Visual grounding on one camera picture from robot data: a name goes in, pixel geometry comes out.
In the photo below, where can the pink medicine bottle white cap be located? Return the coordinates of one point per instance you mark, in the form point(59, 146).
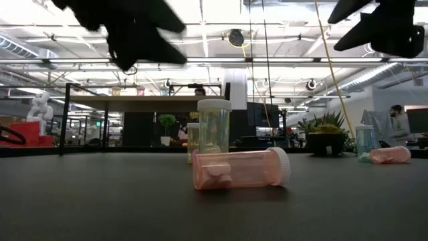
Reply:
point(140, 91)

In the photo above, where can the wooden shelf with black frame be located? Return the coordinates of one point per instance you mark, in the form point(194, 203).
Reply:
point(143, 103)

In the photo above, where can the suspended linear light rail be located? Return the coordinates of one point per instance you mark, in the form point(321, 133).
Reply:
point(284, 60)

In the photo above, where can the black computer monitor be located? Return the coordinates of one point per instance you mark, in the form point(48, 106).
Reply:
point(418, 120)
point(259, 115)

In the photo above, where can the red box stack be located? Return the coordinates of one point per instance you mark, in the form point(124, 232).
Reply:
point(33, 134)

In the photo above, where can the silver ventilation duct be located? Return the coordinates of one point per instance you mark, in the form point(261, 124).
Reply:
point(20, 50)
point(368, 78)

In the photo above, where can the succulent plant in pot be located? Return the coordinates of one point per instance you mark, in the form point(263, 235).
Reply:
point(326, 142)

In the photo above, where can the blue medicine bottle white cap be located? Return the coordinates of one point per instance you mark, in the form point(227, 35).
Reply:
point(364, 144)
point(164, 91)

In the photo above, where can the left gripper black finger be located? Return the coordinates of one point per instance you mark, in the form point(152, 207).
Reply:
point(168, 20)
point(160, 55)

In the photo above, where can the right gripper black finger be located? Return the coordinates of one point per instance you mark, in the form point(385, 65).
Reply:
point(351, 8)
point(362, 35)

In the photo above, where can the grey hanging cloth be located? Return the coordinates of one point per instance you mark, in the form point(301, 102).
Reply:
point(376, 124)

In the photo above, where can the white seated figure statue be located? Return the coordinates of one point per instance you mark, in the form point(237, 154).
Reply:
point(40, 112)

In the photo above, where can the small green topiary plant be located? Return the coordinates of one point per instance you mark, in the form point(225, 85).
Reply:
point(166, 121)

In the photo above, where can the black cabinet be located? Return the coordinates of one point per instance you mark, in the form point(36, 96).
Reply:
point(137, 129)

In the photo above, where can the person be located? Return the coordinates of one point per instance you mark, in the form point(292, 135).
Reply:
point(200, 91)
point(399, 125)

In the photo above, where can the orange medicine bottle white cap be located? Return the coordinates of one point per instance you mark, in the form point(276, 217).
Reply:
point(391, 155)
point(240, 169)

